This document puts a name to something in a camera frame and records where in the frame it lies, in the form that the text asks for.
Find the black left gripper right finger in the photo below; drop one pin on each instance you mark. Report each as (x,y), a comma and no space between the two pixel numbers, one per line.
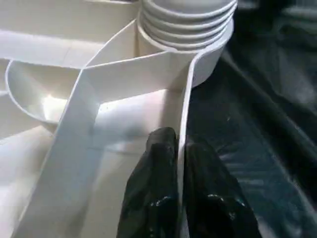
(213,198)

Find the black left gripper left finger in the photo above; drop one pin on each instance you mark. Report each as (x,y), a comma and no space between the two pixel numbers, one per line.
(151,193)

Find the white plastic table top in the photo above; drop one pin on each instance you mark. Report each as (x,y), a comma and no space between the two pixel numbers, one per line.
(62,74)

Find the white plastic table leg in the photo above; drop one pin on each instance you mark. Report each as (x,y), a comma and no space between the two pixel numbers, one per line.
(185,22)

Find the black shiny table mat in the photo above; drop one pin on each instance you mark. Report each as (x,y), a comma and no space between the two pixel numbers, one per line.
(272,124)

